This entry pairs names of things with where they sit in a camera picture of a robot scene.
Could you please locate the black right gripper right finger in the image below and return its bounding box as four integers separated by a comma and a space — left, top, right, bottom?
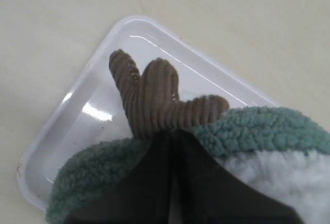
171, 130, 303, 224

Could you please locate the white rectangular tray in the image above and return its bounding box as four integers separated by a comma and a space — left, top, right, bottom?
17, 15, 276, 210

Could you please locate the green fuzzy scarf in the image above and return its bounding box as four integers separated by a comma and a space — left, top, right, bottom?
46, 107, 329, 223

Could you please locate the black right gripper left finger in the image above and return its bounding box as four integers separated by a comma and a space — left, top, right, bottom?
64, 132, 172, 223

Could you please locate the white plush snowman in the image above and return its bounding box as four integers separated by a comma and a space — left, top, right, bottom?
109, 49, 330, 224

